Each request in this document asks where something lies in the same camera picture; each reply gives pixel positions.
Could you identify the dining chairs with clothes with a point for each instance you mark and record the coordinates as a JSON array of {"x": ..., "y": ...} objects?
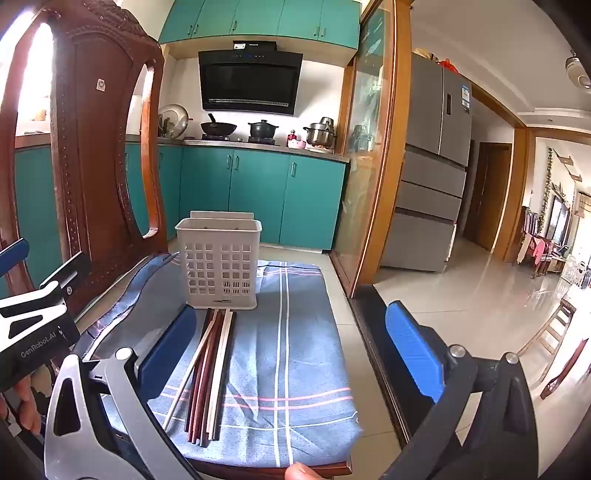
[{"x": 540, "y": 249}]

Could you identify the teal wall cabinets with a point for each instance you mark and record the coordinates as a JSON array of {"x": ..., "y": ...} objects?
[{"x": 258, "y": 18}]

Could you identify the person's left hand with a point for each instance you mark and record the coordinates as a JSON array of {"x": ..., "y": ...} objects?
[{"x": 23, "y": 406}]

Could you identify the wooden framed glass sliding door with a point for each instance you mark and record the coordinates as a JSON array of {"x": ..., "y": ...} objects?
[{"x": 369, "y": 152}]

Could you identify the black gas stove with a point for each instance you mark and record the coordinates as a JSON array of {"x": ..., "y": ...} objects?
[{"x": 238, "y": 138}]

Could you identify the teal base cabinets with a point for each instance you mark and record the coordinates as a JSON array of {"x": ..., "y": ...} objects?
[{"x": 258, "y": 194}]

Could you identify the green wall garland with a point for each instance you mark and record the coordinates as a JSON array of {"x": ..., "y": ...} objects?
[{"x": 548, "y": 184}]

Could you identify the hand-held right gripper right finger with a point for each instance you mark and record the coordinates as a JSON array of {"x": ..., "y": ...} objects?
[{"x": 411, "y": 350}]

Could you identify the black cooking pot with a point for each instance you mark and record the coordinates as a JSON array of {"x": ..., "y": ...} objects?
[{"x": 262, "y": 130}]

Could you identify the ceiling lamp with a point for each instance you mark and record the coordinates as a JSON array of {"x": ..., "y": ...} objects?
[{"x": 577, "y": 69}]

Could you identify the blue plaid seat cushion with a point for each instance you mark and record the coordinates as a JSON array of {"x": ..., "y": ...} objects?
[{"x": 286, "y": 369}]

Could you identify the steel kettle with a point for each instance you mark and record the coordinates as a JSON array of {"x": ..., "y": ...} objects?
[{"x": 319, "y": 134}]

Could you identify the grey refrigerator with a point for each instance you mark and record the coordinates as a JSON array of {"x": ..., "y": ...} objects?
[{"x": 429, "y": 184}]

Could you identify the bundle of mixed chopsticks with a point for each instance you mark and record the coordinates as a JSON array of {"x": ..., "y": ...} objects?
[{"x": 210, "y": 369}]

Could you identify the white plastic utensil basket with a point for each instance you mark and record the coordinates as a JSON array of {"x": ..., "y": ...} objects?
[{"x": 217, "y": 263}]

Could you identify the person's right hand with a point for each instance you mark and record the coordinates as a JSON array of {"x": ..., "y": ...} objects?
[{"x": 300, "y": 473}]

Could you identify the brown wooden door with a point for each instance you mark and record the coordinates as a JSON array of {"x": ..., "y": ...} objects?
[{"x": 489, "y": 198}]

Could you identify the pink bowl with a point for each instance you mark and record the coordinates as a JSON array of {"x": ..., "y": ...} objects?
[{"x": 295, "y": 144}]

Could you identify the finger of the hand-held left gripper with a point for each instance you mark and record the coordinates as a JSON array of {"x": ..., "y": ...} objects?
[
  {"x": 14, "y": 256},
  {"x": 69, "y": 274}
]

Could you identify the black range hood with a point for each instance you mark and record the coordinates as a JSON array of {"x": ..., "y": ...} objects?
[{"x": 249, "y": 78}]

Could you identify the round metal pan lid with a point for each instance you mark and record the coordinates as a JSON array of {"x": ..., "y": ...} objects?
[{"x": 174, "y": 120}]

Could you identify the black wok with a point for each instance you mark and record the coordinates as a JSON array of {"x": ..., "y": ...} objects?
[{"x": 218, "y": 127}]

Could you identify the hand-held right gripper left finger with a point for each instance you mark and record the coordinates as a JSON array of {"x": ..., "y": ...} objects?
[{"x": 168, "y": 353}]

